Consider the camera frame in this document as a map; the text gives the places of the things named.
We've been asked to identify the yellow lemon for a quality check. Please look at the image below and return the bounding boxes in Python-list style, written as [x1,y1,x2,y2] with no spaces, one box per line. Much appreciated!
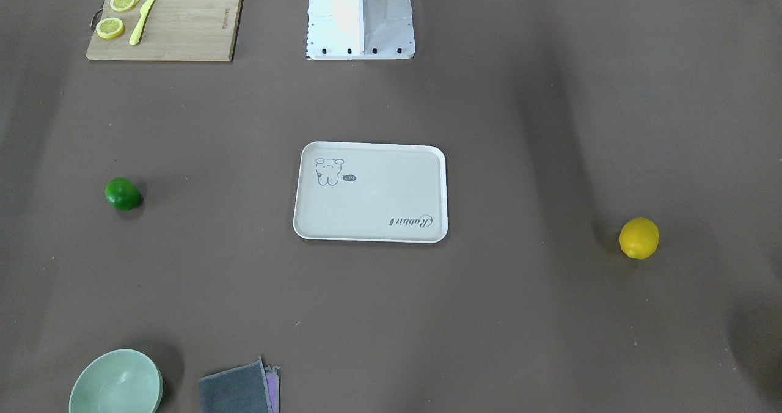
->
[618,217,660,260]

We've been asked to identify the white rabbit tray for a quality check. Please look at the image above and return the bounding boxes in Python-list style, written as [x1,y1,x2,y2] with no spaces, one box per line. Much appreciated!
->
[293,141,449,244]

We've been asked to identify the purple cloth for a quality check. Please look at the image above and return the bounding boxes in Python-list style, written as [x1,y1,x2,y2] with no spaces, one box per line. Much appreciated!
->
[263,367,281,413]

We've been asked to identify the grey folded cloth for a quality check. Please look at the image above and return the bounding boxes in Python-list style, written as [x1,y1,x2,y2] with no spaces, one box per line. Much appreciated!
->
[199,358,276,412]

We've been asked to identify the wooden cutting board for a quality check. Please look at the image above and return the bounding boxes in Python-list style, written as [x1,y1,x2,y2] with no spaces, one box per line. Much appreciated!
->
[86,0,243,62]

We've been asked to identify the green lime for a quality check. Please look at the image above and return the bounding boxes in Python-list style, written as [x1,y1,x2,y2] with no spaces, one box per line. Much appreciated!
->
[104,177,142,211]

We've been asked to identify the yellow plastic knife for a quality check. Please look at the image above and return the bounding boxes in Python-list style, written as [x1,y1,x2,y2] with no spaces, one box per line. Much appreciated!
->
[129,0,156,46]

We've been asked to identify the lemon slice lower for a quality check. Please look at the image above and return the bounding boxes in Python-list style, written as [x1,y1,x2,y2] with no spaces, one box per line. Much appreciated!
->
[94,17,125,40]

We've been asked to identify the lemon slice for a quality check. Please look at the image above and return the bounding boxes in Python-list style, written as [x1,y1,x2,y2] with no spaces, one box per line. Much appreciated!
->
[109,0,139,12]
[94,17,125,40]

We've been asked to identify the lemon slice upper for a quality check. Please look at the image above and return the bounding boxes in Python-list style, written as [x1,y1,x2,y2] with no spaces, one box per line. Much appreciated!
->
[109,0,139,12]

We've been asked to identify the mint green bowl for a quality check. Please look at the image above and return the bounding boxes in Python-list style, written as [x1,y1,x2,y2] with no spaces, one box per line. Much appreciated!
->
[68,349,164,412]

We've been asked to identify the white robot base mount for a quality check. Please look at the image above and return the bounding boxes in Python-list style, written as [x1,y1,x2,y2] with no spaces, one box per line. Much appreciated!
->
[305,0,416,60]

